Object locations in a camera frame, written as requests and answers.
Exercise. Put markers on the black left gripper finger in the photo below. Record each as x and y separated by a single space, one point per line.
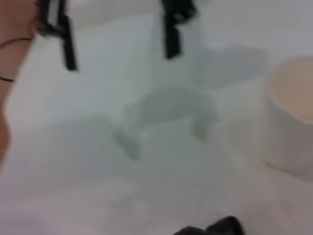
173 36
69 49

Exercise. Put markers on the white paper cup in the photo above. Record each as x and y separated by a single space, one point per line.
286 137

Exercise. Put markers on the dark blue rag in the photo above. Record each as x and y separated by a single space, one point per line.
220 227

